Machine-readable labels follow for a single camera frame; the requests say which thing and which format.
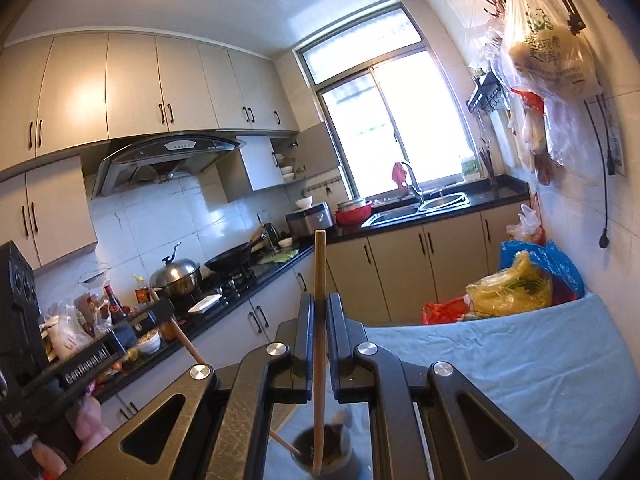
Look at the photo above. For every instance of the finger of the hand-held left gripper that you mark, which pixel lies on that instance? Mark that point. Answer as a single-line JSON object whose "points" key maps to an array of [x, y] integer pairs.
{"points": [[150, 320]]}

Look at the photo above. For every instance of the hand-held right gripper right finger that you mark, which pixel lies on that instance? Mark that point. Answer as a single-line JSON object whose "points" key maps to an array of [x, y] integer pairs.
{"points": [[337, 332]]}

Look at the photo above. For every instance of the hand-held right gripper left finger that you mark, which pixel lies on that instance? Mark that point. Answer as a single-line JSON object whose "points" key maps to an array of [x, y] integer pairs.
{"points": [[302, 332]]}

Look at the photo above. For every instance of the wooden chopstick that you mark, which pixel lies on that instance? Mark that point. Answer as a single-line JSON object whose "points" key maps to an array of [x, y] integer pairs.
{"points": [[187, 342], [320, 270]]}

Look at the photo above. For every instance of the grey chopstick holder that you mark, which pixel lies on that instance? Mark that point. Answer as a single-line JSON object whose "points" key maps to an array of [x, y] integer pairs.
{"points": [[332, 460]]}

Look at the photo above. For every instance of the person's left hand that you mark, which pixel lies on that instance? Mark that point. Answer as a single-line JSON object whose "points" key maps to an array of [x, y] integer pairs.
{"points": [[90, 420]]}

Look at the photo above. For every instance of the small white food bowl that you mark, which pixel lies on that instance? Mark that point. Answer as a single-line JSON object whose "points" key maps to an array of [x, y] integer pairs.
{"points": [[149, 344]]}

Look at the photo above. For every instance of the oil bottle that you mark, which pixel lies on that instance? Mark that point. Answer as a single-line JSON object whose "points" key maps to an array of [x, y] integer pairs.
{"points": [[141, 292]]}

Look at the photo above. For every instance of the dark sauce bottle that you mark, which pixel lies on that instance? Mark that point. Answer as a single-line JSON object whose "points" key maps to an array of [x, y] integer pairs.
{"points": [[116, 310]]}

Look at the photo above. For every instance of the clear bag of groceries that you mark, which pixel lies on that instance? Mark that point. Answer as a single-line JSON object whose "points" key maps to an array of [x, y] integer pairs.
{"points": [[65, 330]]}

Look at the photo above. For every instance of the steel pot with lid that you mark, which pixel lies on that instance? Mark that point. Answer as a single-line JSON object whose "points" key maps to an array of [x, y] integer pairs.
{"points": [[175, 275]]}

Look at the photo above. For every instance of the white rectangular plate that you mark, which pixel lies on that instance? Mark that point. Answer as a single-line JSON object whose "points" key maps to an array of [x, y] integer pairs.
{"points": [[205, 305]]}

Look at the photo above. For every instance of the green vegetables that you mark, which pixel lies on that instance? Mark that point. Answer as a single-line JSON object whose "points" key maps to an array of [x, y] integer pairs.
{"points": [[280, 256]]}

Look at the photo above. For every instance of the black gas stove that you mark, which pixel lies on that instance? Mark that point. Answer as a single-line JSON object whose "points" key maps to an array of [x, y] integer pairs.
{"points": [[235, 282]]}

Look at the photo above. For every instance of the beige base cabinets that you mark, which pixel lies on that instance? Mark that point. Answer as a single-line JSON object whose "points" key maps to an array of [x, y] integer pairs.
{"points": [[400, 270]]}

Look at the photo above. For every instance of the black wok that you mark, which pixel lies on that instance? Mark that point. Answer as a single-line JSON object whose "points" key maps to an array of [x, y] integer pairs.
{"points": [[230, 259]]}

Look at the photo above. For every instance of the steel kettle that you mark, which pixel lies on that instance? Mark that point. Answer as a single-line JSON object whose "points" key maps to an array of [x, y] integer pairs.
{"points": [[271, 235]]}

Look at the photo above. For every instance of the red plastic bag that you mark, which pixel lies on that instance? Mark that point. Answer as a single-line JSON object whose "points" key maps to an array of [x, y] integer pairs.
{"points": [[445, 310]]}

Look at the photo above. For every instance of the silver black rice cooker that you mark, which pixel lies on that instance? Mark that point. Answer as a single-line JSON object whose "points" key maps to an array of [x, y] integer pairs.
{"points": [[310, 222]]}

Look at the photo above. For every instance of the red basin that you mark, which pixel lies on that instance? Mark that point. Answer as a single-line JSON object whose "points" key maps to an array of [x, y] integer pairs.
{"points": [[352, 216]]}

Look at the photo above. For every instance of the stacked white bowls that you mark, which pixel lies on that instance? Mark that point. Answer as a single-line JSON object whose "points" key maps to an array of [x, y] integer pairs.
{"points": [[288, 174]]}

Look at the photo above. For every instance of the light blue tablecloth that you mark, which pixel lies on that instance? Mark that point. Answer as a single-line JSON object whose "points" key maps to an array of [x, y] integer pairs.
{"points": [[500, 360]]}

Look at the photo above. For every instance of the steel double sink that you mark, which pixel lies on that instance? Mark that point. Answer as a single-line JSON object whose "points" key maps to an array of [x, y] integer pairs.
{"points": [[440, 202]]}

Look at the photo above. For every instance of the black glass range hood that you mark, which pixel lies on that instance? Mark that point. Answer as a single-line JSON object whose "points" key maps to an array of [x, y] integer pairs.
{"points": [[170, 152]]}

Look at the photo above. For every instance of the red cloth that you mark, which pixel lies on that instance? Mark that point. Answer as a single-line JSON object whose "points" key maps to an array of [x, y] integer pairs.
{"points": [[399, 174]]}

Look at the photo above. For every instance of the steel faucet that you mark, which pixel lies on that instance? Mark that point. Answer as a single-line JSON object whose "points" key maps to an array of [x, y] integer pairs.
{"points": [[414, 180]]}

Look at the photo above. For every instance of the yellow plastic bag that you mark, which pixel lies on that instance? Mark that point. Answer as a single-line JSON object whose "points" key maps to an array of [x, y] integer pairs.
{"points": [[510, 290]]}

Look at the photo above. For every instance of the green label container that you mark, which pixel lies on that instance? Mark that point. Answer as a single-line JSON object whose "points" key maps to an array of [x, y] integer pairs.
{"points": [[470, 170]]}

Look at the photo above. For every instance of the white orange plastic bag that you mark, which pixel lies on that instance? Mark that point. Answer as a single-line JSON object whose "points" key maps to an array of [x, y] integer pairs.
{"points": [[525, 227]]}

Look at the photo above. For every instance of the dark chopstick bundle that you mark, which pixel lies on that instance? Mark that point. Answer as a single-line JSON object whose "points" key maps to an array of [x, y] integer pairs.
{"points": [[487, 170]]}

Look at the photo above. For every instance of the kitchen window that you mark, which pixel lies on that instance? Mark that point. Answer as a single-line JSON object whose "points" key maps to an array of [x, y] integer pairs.
{"points": [[400, 110]]}

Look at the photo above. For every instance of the blue plastic bag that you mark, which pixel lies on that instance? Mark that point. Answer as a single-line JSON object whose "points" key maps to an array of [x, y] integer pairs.
{"points": [[565, 270]]}

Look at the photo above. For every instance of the hanging printed plastic bag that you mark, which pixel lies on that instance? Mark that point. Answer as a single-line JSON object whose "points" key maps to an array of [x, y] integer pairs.
{"points": [[550, 50]]}

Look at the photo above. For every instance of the open wall cabinet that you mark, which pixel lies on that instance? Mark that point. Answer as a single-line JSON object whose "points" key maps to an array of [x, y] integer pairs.
{"points": [[250, 170]]}

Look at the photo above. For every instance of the row of white wall cabinets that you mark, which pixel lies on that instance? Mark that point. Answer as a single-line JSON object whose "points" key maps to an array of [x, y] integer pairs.
{"points": [[125, 85]]}

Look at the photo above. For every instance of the black wall rack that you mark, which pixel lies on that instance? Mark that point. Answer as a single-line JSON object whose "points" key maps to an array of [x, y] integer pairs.
{"points": [[487, 92]]}

